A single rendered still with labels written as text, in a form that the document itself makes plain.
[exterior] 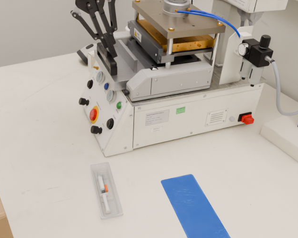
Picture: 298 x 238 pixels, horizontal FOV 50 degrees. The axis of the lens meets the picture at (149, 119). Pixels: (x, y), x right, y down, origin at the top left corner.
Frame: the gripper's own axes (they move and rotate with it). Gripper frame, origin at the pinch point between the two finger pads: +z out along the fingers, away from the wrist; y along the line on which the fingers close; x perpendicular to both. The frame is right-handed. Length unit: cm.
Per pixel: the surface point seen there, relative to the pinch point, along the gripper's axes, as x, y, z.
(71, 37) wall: -145, 5, 59
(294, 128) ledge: 28, -43, 40
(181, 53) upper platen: 10.4, -17.0, 6.3
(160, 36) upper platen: 4.6, -14.2, 1.9
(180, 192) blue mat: 36.4, 2.0, 28.8
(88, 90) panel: -12.0, 11.8, 18.9
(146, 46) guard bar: 3.2, -9.5, 3.8
